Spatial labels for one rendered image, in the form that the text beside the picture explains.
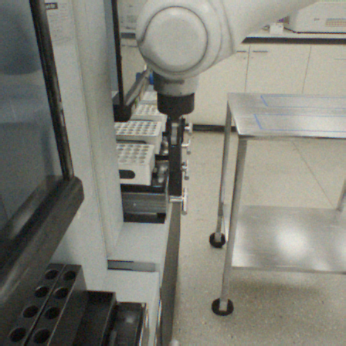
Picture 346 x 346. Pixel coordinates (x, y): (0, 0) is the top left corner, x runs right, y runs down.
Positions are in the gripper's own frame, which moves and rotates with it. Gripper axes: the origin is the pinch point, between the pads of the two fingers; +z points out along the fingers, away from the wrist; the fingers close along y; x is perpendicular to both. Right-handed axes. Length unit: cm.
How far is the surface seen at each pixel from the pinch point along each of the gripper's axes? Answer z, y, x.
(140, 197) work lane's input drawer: 0.3, 6.7, -6.9
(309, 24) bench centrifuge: -17, -230, 94
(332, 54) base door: 6, -229, 117
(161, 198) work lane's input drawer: 0.2, 6.7, -2.5
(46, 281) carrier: -8.2, 37.5, -12.4
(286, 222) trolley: 52, -55, 46
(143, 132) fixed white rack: -6.6, -12.4, -9.0
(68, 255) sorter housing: -7.6, 32.6, -11.7
